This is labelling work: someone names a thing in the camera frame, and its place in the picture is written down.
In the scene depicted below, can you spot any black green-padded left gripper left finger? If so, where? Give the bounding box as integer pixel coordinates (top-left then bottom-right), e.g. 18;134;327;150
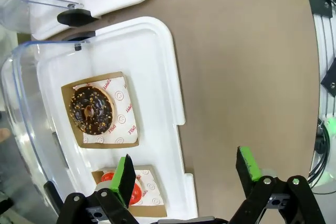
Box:
57;153;137;224

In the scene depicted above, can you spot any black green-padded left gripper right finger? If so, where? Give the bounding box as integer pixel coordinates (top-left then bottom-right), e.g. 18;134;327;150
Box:
229;145;326;224

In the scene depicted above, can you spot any white smiley print paper liner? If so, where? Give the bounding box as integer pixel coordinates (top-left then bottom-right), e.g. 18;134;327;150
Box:
98;168;165;206
72;76;139;145

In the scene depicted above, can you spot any brown cardboard donut tray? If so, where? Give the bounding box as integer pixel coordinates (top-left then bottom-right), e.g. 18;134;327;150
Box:
60;71;140;149
91;165;167;218

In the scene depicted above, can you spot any chocolate donut with nut bits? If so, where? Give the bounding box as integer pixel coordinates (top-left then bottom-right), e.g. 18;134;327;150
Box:
69;83;116;134

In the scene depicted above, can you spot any red glazed donut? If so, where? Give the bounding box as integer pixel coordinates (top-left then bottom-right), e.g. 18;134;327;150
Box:
101;172;144;206

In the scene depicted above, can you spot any black lid hinge knob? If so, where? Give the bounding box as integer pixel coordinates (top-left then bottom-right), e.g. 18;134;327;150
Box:
57;9;102;27
43;180;65;217

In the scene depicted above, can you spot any clear plastic tray lid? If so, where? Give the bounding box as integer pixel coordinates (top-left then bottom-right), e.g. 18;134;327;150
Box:
0;40;91;224
0;0;85;35

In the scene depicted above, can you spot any black cable bundle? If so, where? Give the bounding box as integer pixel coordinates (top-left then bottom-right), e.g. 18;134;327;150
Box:
307;124;334;185

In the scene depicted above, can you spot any black metal bracket plate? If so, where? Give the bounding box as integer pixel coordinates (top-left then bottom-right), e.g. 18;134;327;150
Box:
320;57;336;96
307;0;333;19

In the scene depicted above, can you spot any aluminium table frame rail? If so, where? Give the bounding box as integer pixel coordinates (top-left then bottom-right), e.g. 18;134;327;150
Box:
309;0;336;196

